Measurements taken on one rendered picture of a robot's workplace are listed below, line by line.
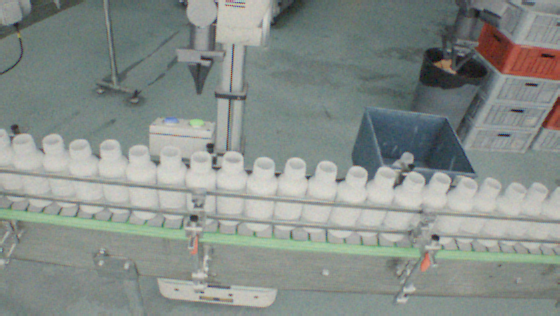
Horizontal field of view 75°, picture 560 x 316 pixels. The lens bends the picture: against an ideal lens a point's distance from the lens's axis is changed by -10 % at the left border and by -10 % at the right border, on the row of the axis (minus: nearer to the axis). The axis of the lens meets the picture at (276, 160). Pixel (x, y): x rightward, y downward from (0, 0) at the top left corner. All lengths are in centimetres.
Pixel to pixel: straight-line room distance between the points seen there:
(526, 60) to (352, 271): 234
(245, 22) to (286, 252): 68
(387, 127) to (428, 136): 17
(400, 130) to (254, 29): 64
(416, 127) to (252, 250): 86
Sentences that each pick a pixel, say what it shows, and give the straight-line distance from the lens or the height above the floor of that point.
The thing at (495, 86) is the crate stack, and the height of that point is 57.
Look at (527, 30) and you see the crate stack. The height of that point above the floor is 98.
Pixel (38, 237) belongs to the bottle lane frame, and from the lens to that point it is 100.
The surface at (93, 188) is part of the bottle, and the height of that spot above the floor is 107.
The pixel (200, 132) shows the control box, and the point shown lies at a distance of 89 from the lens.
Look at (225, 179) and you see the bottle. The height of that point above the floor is 113.
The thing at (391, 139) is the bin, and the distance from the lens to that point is 152.
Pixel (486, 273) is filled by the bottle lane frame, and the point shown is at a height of 93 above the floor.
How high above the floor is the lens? 165
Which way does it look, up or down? 40 degrees down
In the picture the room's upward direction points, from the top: 9 degrees clockwise
